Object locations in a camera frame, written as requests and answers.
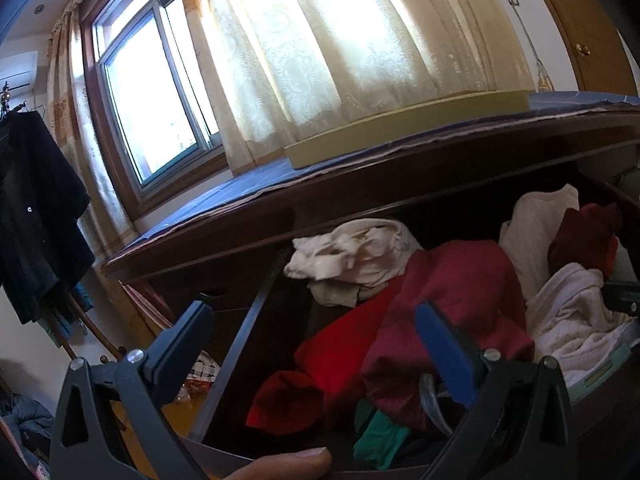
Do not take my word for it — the grey striped underwear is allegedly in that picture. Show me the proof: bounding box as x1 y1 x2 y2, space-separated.
419 374 453 436

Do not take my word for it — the cream patterned curtain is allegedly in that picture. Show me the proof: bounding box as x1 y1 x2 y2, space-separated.
175 0 537 182

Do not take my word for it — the shallow yellow tray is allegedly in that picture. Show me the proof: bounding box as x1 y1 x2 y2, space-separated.
284 89 531 170

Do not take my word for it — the grey-beige underwear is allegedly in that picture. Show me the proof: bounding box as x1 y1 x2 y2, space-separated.
306 280 386 309

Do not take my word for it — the dark wooden drawer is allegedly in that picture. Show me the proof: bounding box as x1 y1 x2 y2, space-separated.
187 170 640 480

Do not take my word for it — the person's left hand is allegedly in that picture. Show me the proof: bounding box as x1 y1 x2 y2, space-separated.
220 447 334 480

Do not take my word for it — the blue checked tablecloth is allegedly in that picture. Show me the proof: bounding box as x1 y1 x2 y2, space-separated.
135 89 640 242

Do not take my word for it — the brown wooden door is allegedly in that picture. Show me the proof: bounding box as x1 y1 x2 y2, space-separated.
520 0 640 99

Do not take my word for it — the white air conditioner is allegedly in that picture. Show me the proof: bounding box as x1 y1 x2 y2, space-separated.
0 50 40 94

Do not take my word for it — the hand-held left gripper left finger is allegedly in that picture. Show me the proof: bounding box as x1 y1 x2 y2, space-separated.
49 300 215 480

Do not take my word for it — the green underwear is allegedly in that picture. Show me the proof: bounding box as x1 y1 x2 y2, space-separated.
351 399 413 472

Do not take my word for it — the cream underwear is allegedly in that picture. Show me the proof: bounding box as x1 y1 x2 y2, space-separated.
284 217 425 291

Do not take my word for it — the large beige underwear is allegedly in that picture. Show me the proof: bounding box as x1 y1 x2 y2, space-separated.
499 183 581 306

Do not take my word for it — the wooden coat rack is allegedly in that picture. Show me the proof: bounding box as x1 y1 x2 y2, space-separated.
0 80 127 367

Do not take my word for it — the bright red underwear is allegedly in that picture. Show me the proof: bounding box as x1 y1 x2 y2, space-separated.
246 280 406 437

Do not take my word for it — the maroon underwear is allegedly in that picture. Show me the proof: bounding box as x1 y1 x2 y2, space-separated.
359 239 535 435

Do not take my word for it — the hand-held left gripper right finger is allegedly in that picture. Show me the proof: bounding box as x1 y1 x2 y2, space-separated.
414 300 581 480

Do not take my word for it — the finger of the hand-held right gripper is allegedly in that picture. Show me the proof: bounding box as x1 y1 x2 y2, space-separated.
602 280 640 318

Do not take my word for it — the narrow cream side curtain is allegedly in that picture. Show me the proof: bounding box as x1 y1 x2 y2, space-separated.
47 0 140 257

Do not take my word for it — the grey-blue padded jacket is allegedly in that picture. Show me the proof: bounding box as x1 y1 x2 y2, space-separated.
0 394 55 461

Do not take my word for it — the teal hanging garment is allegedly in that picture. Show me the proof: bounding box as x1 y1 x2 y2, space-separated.
45 282 95 348

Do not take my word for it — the dark wooden dresser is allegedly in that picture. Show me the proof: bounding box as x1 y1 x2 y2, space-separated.
101 110 640 480

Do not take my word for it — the dark hanging jacket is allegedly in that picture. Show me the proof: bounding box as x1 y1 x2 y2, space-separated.
0 110 97 326

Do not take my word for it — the wooden framed window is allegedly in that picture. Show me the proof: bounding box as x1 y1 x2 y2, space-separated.
80 0 232 207

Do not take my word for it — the small dark red underwear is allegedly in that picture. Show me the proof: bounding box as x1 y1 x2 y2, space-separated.
546 203 624 281

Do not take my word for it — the white textured underwear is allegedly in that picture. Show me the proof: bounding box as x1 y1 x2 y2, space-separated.
525 261 640 378

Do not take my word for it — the orange-red underwear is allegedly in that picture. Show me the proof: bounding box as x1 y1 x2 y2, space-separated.
600 240 620 281

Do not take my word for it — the black and white checked cloth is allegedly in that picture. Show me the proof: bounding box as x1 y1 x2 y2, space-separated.
186 350 222 387

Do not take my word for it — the teal drawer label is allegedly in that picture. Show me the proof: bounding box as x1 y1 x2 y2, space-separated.
574 344 635 391

